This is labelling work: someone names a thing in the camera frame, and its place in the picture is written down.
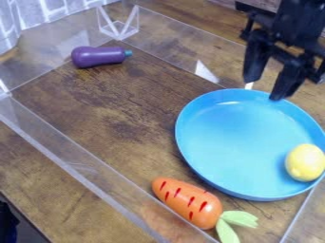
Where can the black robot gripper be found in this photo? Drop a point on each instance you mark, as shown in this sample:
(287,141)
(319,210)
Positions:
(289,39)

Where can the yellow toy lemon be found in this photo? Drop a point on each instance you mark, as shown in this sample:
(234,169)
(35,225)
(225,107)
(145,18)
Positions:
(305,162)

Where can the blue round plastic tray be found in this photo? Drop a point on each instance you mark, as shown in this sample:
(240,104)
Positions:
(234,136)

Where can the black bar on background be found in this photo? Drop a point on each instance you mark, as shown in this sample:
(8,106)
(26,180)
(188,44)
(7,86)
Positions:
(257,11)

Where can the purple toy eggplant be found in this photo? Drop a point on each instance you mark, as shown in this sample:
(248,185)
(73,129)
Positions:
(91,56)

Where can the orange toy carrot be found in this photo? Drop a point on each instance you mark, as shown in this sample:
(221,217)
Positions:
(201,208)

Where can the white grid curtain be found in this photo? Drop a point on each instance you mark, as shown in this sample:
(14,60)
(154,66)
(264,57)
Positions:
(23,14)

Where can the clear acrylic enclosure wall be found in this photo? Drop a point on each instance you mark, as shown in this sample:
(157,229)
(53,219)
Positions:
(87,132)

